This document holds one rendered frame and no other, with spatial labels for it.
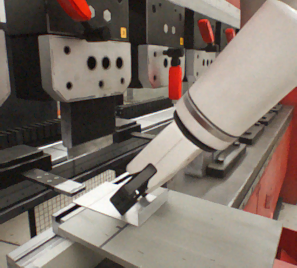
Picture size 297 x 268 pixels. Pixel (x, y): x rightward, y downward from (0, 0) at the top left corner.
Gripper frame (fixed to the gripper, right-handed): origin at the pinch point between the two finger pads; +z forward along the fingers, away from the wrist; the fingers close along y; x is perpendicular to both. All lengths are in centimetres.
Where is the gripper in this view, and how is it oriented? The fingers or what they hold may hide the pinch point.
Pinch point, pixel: (134, 192)
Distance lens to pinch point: 42.9
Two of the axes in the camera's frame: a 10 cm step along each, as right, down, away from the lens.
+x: 6.6, 7.2, -2.3
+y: -4.9, 1.8, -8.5
